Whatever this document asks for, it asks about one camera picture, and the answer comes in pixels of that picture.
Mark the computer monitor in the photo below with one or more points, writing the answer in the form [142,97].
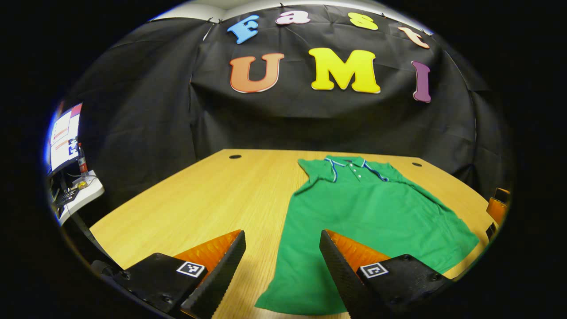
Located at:
[64,141]

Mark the white side table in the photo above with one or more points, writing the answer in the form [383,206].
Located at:
[86,195]

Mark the black backdrop cloth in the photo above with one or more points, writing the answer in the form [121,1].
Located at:
[310,119]

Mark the red bottle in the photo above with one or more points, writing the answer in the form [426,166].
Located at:
[83,164]

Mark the green T-shirt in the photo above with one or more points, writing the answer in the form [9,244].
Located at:
[363,212]

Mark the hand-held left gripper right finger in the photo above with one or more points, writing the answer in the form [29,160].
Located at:
[341,274]

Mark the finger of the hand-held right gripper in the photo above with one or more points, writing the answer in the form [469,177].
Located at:
[498,208]
[491,231]

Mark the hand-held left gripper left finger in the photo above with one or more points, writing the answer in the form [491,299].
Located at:
[221,277]

